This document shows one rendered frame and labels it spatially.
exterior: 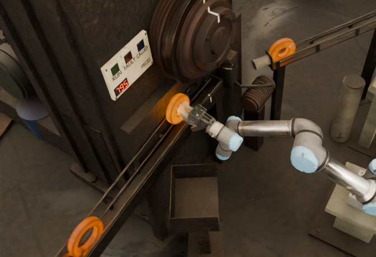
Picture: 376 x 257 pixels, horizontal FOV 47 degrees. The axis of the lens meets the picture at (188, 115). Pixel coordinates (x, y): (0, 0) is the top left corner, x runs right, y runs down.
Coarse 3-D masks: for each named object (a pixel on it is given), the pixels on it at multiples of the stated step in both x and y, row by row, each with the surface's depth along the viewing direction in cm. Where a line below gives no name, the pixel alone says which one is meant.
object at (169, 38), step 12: (180, 0) 172; (192, 0) 171; (180, 12) 171; (168, 24) 173; (180, 24) 171; (168, 36) 173; (168, 48) 175; (168, 60) 179; (168, 72) 188; (180, 72) 186
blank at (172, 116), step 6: (174, 96) 203; (180, 96) 203; (186, 96) 207; (174, 102) 201; (180, 102) 205; (168, 108) 202; (174, 108) 202; (168, 114) 202; (174, 114) 204; (168, 120) 205; (174, 120) 206; (180, 120) 211
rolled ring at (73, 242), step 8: (80, 224) 179; (88, 224) 180; (96, 224) 185; (72, 232) 178; (80, 232) 177; (96, 232) 190; (72, 240) 177; (88, 240) 190; (72, 248) 177; (80, 248) 186; (88, 248) 187; (80, 256) 184
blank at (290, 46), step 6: (276, 42) 232; (282, 42) 231; (288, 42) 232; (270, 48) 235; (276, 48) 232; (282, 48) 234; (288, 48) 236; (294, 48) 237; (270, 54) 235; (276, 54) 236; (282, 54) 240; (288, 54) 239
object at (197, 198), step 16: (176, 176) 203; (192, 176) 203; (208, 176) 203; (176, 192) 200; (192, 192) 199; (208, 192) 199; (176, 208) 196; (192, 208) 195; (208, 208) 194; (176, 224) 183; (192, 224) 183; (208, 224) 183; (192, 240) 247; (208, 240) 227; (192, 256) 241; (208, 256) 240
